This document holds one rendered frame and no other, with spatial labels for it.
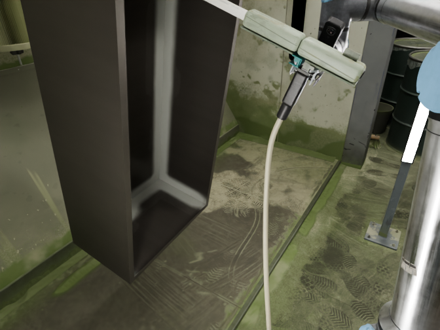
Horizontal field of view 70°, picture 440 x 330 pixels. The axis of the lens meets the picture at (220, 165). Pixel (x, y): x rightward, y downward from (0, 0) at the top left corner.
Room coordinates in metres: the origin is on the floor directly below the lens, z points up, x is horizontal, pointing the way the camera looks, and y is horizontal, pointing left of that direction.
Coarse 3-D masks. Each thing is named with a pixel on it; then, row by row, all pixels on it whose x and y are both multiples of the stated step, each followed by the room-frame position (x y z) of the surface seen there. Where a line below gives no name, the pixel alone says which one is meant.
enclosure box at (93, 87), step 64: (64, 0) 0.84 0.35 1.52; (128, 0) 1.27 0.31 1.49; (192, 0) 1.38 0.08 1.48; (64, 64) 0.88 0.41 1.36; (128, 64) 1.29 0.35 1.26; (192, 64) 1.39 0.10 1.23; (64, 128) 0.93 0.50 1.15; (128, 128) 0.80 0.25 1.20; (192, 128) 1.40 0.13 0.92; (64, 192) 1.00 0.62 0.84; (128, 192) 0.82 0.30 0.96; (192, 192) 1.42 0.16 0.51; (128, 256) 0.84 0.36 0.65
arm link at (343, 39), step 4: (320, 32) 1.02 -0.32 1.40; (344, 32) 0.99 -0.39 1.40; (348, 32) 1.01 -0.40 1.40; (340, 36) 0.99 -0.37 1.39; (344, 36) 0.99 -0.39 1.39; (340, 40) 0.98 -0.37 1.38; (344, 40) 0.99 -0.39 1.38; (340, 44) 0.96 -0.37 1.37; (344, 44) 0.99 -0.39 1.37; (348, 44) 1.04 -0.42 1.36; (344, 48) 0.99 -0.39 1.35
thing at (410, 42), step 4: (396, 40) 3.65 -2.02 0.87; (400, 40) 3.66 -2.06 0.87; (404, 40) 3.67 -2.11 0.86; (408, 40) 3.67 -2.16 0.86; (412, 40) 3.66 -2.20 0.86; (416, 40) 3.65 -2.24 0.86; (420, 40) 3.63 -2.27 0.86; (424, 40) 3.61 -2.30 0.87; (400, 44) 3.48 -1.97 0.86; (404, 44) 3.47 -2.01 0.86; (408, 44) 3.46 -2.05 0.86; (412, 44) 3.45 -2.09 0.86; (416, 44) 3.43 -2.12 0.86; (420, 44) 3.41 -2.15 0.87; (424, 44) 3.41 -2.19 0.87; (428, 44) 3.40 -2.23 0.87; (432, 44) 3.40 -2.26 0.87
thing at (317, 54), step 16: (208, 0) 0.90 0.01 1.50; (224, 0) 0.88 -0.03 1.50; (240, 16) 0.85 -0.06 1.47; (256, 16) 0.81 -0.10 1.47; (256, 32) 0.82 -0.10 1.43; (272, 32) 0.79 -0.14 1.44; (288, 32) 0.77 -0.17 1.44; (288, 48) 0.77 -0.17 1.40; (304, 48) 0.74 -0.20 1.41; (320, 48) 0.73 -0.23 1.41; (304, 64) 0.75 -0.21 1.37; (320, 64) 0.72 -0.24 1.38; (336, 64) 0.70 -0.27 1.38; (352, 64) 0.69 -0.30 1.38; (304, 80) 0.75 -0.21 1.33; (352, 80) 0.68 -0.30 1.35; (288, 96) 0.77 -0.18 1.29; (288, 112) 0.77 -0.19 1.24
